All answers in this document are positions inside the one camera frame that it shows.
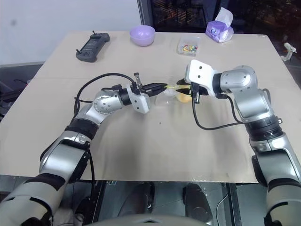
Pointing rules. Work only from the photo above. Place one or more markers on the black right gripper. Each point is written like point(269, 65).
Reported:
point(195, 90)

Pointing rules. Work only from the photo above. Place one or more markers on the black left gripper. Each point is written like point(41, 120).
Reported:
point(137, 88)

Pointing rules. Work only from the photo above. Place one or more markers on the round golden melon bread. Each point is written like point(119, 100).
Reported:
point(184, 98)

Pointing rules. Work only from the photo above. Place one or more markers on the clear yellow-zip plastic bag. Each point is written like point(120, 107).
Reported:
point(168, 95)

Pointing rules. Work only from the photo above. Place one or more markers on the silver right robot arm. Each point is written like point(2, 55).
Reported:
point(263, 141)

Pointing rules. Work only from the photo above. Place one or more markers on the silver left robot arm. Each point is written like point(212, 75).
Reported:
point(65, 155)

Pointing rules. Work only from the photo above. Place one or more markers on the clear box of coloured pins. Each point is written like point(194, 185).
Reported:
point(188, 47)

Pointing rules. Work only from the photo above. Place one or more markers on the purple plastic bowl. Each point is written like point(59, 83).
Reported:
point(142, 35)

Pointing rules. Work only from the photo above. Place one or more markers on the purple tissue pack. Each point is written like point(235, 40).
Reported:
point(218, 31)

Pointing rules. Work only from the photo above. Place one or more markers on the dark grey remote controller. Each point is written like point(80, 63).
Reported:
point(92, 47)

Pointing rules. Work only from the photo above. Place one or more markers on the dark rounded shape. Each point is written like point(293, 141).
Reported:
point(140, 197)
point(195, 201)

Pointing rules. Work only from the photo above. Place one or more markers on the black table leg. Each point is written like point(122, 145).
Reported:
point(232, 204)
point(98, 200)

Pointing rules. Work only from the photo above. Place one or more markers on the grey robot torso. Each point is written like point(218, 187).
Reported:
point(150, 220)

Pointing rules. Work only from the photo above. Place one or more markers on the black floor slipper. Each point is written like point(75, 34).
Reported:
point(83, 208)

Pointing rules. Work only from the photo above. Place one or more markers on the dark floor equipment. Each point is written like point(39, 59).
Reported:
point(10, 94)

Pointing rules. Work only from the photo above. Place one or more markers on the grey cloth bundle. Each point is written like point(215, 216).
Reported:
point(67, 216)

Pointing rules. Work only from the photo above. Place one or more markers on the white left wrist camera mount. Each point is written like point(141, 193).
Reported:
point(141, 103)

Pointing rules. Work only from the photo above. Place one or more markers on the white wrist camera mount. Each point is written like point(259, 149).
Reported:
point(200, 73)
point(141, 103)

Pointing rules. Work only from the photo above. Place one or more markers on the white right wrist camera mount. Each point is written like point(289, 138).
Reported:
point(200, 73)

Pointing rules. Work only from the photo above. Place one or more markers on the grey window frame post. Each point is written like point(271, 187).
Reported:
point(144, 13)

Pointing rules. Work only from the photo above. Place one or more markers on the white clamp bracket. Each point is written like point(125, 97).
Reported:
point(288, 50)

